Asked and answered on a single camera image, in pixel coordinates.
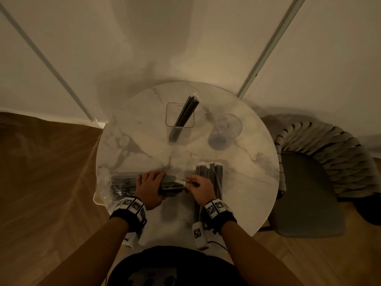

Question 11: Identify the person's right hand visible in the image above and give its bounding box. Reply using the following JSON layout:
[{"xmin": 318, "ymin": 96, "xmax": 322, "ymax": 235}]
[{"xmin": 185, "ymin": 175, "xmax": 217, "ymax": 207}]

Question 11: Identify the person's left hand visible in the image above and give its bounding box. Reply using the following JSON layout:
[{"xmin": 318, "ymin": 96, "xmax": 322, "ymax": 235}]
[{"xmin": 134, "ymin": 171, "xmax": 168, "ymax": 211}]

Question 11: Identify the clear plastic pack of straws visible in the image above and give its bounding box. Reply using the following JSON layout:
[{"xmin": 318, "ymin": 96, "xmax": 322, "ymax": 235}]
[{"xmin": 98, "ymin": 172, "xmax": 187, "ymax": 203}]

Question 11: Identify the person's right forearm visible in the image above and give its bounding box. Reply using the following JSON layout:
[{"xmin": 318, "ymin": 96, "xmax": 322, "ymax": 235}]
[{"xmin": 221, "ymin": 221, "xmax": 305, "ymax": 286}]

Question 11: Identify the person's left forearm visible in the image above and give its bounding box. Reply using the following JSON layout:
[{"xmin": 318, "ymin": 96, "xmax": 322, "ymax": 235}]
[{"xmin": 37, "ymin": 217, "xmax": 130, "ymax": 286}]

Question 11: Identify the loose bundle of black straws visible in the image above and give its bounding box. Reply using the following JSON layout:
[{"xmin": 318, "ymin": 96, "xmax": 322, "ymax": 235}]
[{"xmin": 193, "ymin": 163, "xmax": 224, "ymax": 224}]

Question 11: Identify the black wristband with marker tags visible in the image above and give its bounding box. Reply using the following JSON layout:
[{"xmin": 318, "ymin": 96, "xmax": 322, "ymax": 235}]
[
  {"xmin": 109, "ymin": 196, "xmax": 148, "ymax": 233},
  {"xmin": 204, "ymin": 199, "xmax": 238, "ymax": 235}
]

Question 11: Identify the square clear straw holder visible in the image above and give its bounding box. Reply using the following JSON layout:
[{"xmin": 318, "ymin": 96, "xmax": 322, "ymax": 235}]
[{"xmin": 165, "ymin": 102, "xmax": 196, "ymax": 145}]

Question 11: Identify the clear drinking glass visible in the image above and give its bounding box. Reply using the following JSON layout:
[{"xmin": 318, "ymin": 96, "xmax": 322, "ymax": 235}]
[{"xmin": 207, "ymin": 113, "xmax": 243, "ymax": 152}]

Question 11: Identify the white tagged sensor module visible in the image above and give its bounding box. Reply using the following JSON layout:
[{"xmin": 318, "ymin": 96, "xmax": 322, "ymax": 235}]
[
  {"xmin": 122, "ymin": 231, "xmax": 141, "ymax": 248},
  {"xmin": 192, "ymin": 222, "xmax": 209, "ymax": 251}
]

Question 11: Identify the upright bunch of black straws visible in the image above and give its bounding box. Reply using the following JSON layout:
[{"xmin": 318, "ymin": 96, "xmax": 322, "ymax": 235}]
[{"xmin": 168, "ymin": 93, "xmax": 200, "ymax": 143}]

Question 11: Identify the person's black shirt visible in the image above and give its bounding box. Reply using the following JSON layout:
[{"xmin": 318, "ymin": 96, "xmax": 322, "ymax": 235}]
[{"xmin": 107, "ymin": 245, "xmax": 248, "ymax": 286}]

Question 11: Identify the grey woven-back chair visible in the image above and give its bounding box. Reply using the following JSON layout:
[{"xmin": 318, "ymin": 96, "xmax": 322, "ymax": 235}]
[{"xmin": 268, "ymin": 121, "xmax": 381, "ymax": 239}]

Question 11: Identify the thin black cable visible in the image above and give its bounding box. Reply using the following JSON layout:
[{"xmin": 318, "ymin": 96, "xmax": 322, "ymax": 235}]
[{"xmin": 207, "ymin": 241, "xmax": 229, "ymax": 253}]

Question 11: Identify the grey wall trim strip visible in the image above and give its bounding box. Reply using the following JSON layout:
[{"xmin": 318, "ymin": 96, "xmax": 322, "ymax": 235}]
[
  {"xmin": 0, "ymin": 2, "xmax": 96, "ymax": 122},
  {"xmin": 237, "ymin": 0, "xmax": 308, "ymax": 99}
]

